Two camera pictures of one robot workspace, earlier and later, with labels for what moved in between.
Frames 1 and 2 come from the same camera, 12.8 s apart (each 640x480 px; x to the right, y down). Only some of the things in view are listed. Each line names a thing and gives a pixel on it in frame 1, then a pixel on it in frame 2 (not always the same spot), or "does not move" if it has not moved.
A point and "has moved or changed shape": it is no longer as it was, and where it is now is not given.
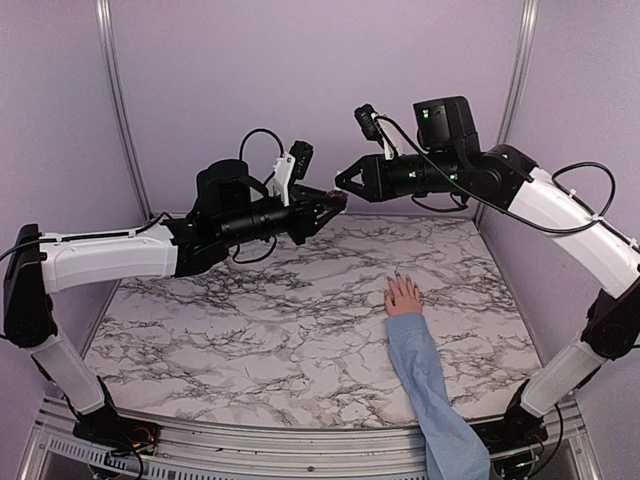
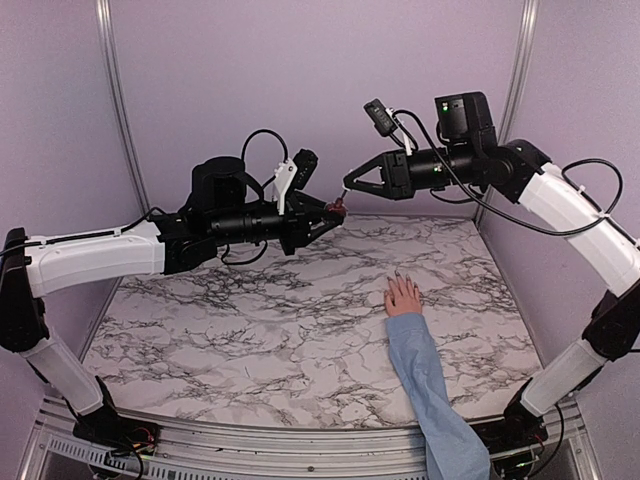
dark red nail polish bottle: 337,195 has moved or changed shape
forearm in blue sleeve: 454,450 does not move
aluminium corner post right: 519,70 does not move
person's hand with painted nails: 401,300 does not move
